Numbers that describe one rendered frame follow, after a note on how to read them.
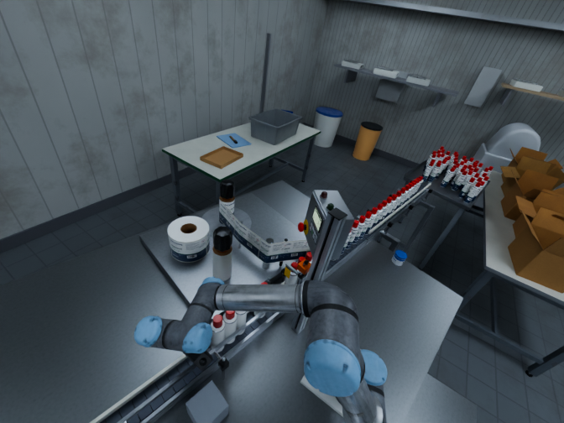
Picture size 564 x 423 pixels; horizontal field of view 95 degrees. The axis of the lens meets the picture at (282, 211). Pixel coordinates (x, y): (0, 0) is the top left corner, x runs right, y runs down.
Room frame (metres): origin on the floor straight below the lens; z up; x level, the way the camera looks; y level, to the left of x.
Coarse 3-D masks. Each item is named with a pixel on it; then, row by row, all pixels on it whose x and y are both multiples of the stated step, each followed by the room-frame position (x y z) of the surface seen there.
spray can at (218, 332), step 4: (216, 316) 0.49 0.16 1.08; (220, 316) 0.49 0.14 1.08; (216, 320) 0.48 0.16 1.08; (220, 320) 0.48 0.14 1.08; (212, 324) 0.48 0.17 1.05; (216, 324) 0.47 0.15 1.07; (220, 324) 0.47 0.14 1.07; (224, 324) 0.49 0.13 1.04; (212, 328) 0.47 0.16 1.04; (216, 328) 0.47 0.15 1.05; (220, 328) 0.47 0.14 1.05; (224, 328) 0.48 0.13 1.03; (212, 332) 0.46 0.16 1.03; (216, 332) 0.46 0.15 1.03; (220, 332) 0.46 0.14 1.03; (224, 332) 0.48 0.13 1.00; (212, 336) 0.46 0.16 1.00; (216, 336) 0.46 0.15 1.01; (220, 336) 0.46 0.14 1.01; (224, 336) 0.48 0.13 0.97; (212, 340) 0.46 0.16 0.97; (216, 340) 0.46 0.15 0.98; (220, 340) 0.46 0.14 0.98; (212, 344) 0.46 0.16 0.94; (216, 344) 0.46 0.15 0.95; (212, 348) 0.46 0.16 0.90; (220, 348) 0.46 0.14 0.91
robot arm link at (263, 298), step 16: (208, 288) 0.47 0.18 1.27; (224, 288) 0.46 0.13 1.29; (240, 288) 0.46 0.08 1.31; (256, 288) 0.45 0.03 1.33; (272, 288) 0.45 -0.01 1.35; (288, 288) 0.44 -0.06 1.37; (304, 288) 0.43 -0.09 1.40; (320, 288) 0.42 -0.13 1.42; (336, 288) 0.43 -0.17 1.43; (192, 304) 0.42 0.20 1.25; (208, 304) 0.42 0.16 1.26; (224, 304) 0.42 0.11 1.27; (240, 304) 0.42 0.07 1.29; (256, 304) 0.41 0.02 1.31; (272, 304) 0.41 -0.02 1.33; (288, 304) 0.41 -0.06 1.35; (304, 304) 0.40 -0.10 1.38; (320, 304) 0.38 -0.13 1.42; (352, 304) 0.39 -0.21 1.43
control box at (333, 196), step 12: (312, 192) 0.80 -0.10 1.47; (336, 192) 0.81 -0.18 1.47; (312, 204) 0.77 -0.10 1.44; (324, 204) 0.72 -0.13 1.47; (336, 204) 0.74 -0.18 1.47; (324, 216) 0.67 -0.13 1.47; (348, 216) 0.68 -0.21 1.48; (348, 228) 0.67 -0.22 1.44; (312, 240) 0.69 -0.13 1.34; (312, 252) 0.66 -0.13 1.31; (336, 252) 0.66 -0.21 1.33
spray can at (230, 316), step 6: (228, 312) 0.51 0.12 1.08; (234, 312) 0.52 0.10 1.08; (228, 318) 0.51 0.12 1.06; (234, 318) 0.52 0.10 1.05; (228, 324) 0.50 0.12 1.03; (234, 324) 0.51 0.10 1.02; (228, 330) 0.50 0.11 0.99; (234, 330) 0.51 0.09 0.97; (228, 336) 0.50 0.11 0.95; (228, 342) 0.50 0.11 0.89
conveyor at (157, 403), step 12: (360, 240) 1.29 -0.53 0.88; (348, 252) 1.16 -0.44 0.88; (252, 312) 0.65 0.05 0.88; (252, 324) 0.60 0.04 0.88; (240, 336) 0.54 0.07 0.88; (228, 348) 0.48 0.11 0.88; (216, 360) 0.43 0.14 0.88; (168, 372) 0.36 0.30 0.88; (180, 372) 0.37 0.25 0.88; (192, 372) 0.38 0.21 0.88; (156, 384) 0.32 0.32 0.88; (180, 384) 0.33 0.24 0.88; (144, 396) 0.28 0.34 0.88; (168, 396) 0.29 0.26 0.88; (120, 408) 0.24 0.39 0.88; (132, 408) 0.25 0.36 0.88; (144, 408) 0.25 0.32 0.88; (156, 408) 0.26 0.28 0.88; (108, 420) 0.21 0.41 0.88; (132, 420) 0.22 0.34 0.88
